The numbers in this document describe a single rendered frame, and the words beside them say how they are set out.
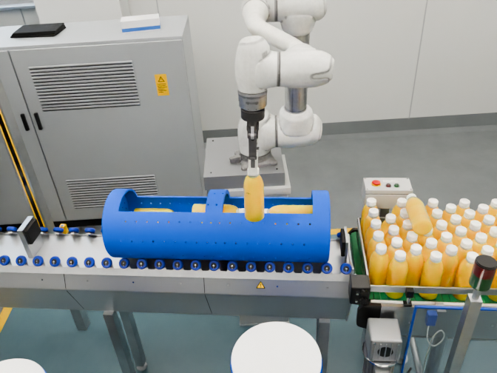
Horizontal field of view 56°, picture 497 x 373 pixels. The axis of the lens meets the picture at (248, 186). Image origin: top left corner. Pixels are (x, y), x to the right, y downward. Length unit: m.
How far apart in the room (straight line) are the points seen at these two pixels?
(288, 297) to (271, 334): 0.41
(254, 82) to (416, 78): 3.50
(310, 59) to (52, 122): 2.36
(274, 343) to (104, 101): 2.18
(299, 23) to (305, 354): 1.19
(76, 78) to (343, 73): 2.44
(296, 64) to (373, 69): 3.26
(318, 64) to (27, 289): 1.55
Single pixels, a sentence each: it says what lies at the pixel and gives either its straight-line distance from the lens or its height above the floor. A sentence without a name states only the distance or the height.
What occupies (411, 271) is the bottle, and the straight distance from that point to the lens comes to 1.87.
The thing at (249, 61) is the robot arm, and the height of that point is 1.83.
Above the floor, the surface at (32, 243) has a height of 0.98.
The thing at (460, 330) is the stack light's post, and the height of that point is 0.95.
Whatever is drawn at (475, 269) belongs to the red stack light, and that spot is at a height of 1.23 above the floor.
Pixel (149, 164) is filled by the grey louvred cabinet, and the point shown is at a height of 0.55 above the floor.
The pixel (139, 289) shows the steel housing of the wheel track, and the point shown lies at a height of 0.85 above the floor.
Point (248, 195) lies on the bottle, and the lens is 1.60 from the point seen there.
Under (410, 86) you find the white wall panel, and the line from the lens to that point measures 4.80.
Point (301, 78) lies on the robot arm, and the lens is 1.39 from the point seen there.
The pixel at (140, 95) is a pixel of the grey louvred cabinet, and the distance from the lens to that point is 3.20.
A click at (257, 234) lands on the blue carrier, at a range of 1.75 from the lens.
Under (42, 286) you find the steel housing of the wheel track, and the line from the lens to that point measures 2.23.
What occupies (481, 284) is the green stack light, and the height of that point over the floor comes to 1.19.
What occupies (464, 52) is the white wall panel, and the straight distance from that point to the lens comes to 4.87.
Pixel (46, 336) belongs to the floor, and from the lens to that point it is 3.22.
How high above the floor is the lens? 2.28
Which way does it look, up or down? 34 degrees down
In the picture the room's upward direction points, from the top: 4 degrees counter-clockwise
